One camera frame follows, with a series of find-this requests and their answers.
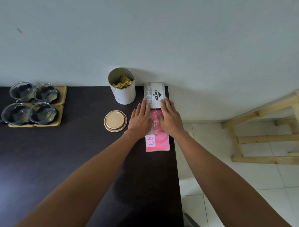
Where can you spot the grey stamp pad box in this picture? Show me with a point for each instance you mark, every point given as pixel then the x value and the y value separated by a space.
pixel 154 92

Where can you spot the person's left hand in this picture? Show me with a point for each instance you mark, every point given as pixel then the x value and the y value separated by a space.
pixel 140 122

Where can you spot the black table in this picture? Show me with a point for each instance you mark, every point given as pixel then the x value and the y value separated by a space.
pixel 81 145

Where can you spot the gold canister lid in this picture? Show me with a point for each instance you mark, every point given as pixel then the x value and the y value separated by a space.
pixel 115 121

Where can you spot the pink receipt book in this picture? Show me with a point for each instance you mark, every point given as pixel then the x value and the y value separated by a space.
pixel 157 142

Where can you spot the person's right forearm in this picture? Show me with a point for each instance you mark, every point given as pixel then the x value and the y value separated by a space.
pixel 229 184

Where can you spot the wooden side table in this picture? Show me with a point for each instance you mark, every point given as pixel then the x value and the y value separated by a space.
pixel 257 114

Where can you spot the person's right hand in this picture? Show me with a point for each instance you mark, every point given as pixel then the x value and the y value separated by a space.
pixel 171 121

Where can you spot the white printed canister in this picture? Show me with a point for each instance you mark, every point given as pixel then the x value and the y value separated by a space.
pixel 123 93

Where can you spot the pile of gold foil packets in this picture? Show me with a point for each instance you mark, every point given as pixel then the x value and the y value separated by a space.
pixel 122 83

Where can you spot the person's left forearm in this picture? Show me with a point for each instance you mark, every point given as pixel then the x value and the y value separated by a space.
pixel 77 187

